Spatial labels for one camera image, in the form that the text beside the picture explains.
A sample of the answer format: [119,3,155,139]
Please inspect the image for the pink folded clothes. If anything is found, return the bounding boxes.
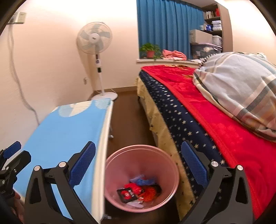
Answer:
[162,49,187,61]

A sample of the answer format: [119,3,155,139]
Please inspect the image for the plaid grey pillow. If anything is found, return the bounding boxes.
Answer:
[193,52,276,142]

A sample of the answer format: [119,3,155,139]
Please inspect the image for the black red snack packet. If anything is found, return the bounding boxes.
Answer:
[117,188,138,203]

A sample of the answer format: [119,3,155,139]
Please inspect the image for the pink plastic trash bin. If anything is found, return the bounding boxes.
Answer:
[104,145,180,212]

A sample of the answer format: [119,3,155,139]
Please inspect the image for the orange red mesh net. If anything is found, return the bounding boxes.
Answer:
[138,186,160,202]

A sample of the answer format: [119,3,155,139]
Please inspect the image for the yellow bed sheet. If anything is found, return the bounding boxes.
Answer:
[135,76,199,220]

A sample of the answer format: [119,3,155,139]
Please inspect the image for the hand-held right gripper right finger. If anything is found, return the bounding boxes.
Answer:
[179,140,254,224]

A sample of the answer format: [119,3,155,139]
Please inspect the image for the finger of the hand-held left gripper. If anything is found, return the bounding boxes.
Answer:
[0,141,22,161]
[3,150,32,173]

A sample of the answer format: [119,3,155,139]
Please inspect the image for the navy star print blanket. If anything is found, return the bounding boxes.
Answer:
[138,71,229,200]

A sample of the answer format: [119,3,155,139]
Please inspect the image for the blue covered table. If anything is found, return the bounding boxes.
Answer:
[13,98,112,220]

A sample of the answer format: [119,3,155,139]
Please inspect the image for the person's left hand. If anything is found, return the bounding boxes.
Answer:
[10,192,27,223]

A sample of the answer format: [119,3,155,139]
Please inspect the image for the dark plastic storage bin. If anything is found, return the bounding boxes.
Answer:
[190,43,222,59]

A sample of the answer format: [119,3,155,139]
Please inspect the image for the white windowsill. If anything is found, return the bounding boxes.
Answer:
[136,59,201,68]

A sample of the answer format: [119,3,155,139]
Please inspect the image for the potted green plant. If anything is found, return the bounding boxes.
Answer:
[139,43,162,60]

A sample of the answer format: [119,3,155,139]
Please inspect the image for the white wall socket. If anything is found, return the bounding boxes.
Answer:
[7,12,26,24]

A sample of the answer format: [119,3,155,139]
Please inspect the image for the white standing fan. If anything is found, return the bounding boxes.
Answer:
[76,22,118,101]

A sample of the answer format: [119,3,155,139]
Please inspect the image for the cardboard box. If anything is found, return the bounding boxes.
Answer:
[189,29,213,44]

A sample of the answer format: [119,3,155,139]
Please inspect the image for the blue wrapper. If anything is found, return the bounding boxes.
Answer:
[136,175,157,186]

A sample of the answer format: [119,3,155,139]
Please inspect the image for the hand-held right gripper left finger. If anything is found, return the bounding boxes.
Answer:
[24,141,102,224]

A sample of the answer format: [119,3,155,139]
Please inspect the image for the wooden wall shelf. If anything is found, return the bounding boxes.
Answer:
[203,3,233,54]

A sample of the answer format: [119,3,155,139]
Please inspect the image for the blue curtain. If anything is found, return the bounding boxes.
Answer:
[136,0,205,59]

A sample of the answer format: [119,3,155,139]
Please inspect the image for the bed with red blanket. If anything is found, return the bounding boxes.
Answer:
[141,65,276,219]

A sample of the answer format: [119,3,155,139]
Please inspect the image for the black white striped cloth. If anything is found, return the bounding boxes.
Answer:
[197,55,216,68]

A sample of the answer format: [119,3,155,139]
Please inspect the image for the grey wall cable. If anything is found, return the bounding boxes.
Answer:
[6,24,40,126]

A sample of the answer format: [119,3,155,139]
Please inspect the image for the red wrapper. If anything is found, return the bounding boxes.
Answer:
[124,183,144,191]

